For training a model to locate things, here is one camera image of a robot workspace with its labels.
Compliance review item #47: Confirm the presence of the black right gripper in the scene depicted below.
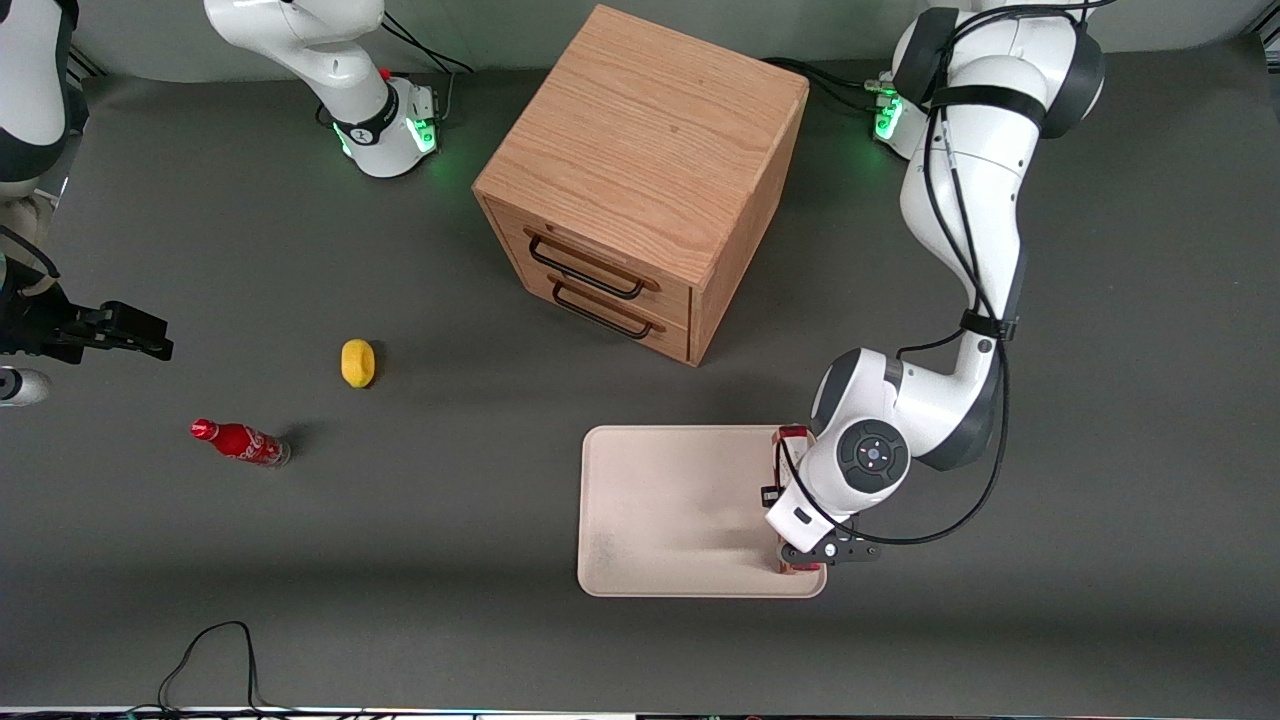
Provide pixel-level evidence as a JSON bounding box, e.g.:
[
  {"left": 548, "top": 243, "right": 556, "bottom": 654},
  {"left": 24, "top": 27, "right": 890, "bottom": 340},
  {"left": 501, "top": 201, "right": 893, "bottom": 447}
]
[{"left": 0, "top": 284, "right": 174, "bottom": 364}]

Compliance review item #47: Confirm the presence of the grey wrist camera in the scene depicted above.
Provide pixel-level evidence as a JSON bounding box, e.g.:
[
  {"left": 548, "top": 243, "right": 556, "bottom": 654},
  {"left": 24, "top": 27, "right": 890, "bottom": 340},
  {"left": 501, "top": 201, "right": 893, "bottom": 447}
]
[
  {"left": 764, "top": 482, "right": 837, "bottom": 548},
  {"left": 0, "top": 367, "right": 52, "bottom": 408}
]

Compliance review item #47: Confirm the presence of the wooden drawer with smaller front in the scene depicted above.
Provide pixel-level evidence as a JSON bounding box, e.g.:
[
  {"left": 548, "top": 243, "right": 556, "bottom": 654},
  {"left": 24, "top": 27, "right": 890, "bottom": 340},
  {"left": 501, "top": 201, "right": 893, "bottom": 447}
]
[{"left": 520, "top": 268, "right": 693, "bottom": 365}]

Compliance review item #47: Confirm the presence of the black right arm base cable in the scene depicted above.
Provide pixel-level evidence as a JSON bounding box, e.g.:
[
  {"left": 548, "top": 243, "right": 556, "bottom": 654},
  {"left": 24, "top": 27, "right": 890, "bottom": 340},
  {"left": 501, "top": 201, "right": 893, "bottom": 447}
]
[{"left": 380, "top": 10, "right": 475, "bottom": 126}]

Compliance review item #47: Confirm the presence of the wooden drawer with larger front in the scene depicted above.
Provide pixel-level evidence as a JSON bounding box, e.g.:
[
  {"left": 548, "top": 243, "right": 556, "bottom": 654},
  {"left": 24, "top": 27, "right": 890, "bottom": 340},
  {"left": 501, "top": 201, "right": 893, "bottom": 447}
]
[{"left": 484, "top": 196, "right": 695, "bottom": 323}]

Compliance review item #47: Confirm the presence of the long black drawer handle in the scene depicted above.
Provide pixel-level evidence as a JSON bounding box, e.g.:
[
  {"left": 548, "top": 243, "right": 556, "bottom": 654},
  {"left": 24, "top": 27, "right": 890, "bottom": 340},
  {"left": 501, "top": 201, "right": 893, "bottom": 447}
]
[{"left": 526, "top": 232, "right": 662, "bottom": 302}]

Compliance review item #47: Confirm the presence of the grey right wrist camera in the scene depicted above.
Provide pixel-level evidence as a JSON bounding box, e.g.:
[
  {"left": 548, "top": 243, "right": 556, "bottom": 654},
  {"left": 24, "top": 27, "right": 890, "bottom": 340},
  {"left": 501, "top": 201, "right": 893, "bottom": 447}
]
[{"left": 0, "top": 367, "right": 52, "bottom": 408}]

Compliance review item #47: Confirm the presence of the red cookie box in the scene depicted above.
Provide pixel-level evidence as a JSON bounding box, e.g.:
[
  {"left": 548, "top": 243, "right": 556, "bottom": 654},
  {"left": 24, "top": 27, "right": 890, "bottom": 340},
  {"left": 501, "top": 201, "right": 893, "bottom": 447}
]
[{"left": 772, "top": 423, "right": 827, "bottom": 579}]

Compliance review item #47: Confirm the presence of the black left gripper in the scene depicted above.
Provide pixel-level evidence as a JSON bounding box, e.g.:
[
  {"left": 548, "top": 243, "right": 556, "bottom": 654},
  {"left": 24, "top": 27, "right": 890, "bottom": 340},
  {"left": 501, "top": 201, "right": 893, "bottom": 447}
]
[{"left": 761, "top": 485, "right": 884, "bottom": 568}]

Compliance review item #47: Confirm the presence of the yellow lemon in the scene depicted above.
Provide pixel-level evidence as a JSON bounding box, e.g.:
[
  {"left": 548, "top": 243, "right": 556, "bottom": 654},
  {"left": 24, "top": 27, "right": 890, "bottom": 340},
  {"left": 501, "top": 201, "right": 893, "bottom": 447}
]
[{"left": 340, "top": 338, "right": 377, "bottom": 389}]

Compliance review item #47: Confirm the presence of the black looped table-edge cable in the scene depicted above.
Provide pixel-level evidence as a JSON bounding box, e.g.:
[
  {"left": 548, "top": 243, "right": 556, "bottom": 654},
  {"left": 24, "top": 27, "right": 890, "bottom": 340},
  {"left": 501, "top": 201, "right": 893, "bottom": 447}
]
[{"left": 125, "top": 620, "right": 301, "bottom": 717}]

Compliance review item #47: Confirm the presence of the red cola bottle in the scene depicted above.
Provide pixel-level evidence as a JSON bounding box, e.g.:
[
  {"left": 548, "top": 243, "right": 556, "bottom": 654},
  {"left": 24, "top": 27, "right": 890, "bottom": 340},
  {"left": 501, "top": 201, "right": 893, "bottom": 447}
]
[{"left": 190, "top": 418, "right": 292, "bottom": 469}]

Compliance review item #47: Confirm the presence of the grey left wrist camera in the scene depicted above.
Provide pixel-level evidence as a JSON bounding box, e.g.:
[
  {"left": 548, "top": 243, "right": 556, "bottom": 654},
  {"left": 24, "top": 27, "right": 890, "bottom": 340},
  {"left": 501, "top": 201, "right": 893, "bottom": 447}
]
[{"left": 764, "top": 482, "right": 837, "bottom": 548}]

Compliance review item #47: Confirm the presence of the black left arm base cable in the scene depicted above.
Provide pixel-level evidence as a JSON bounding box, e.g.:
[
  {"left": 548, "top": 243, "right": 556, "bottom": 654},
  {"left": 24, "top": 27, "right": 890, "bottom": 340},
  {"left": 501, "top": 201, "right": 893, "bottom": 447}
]
[{"left": 762, "top": 55, "right": 897, "bottom": 114}]

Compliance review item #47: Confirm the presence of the short black drawer handle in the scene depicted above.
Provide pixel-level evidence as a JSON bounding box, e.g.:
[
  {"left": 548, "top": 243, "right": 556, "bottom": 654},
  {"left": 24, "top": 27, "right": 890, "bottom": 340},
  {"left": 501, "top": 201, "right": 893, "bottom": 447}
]
[{"left": 548, "top": 275, "right": 667, "bottom": 342}]

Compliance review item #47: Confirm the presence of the black arm base cable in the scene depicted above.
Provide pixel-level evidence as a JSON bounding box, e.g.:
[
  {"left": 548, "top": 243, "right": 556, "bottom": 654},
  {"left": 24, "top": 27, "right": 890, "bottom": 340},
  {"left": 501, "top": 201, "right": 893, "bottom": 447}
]
[
  {"left": 762, "top": 55, "right": 897, "bottom": 114},
  {"left": 380, "top": 10, "right": 475, "bottom": 126}
]

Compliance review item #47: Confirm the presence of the wooden two-drawer cabinet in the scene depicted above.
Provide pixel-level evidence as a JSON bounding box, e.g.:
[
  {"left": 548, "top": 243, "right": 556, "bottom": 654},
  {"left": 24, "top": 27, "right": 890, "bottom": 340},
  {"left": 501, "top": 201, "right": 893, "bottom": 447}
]
[{"left": 472, "top": 4, "right": 811, "bottom": 369}]

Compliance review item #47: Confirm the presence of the beige plastic tray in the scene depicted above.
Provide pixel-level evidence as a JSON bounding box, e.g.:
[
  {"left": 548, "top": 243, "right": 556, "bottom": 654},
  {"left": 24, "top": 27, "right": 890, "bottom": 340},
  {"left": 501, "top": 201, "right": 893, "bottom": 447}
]
[{"left": 577, "top": 424, "right": 829, "bottom": 600}]

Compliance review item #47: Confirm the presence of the black right arm wrist cable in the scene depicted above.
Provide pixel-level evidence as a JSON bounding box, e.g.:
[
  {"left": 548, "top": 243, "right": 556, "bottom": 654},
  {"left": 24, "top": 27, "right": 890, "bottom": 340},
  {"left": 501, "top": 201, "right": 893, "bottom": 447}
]
[{"left": 0, "top": 224, "right": 63, "bottom": 283}]

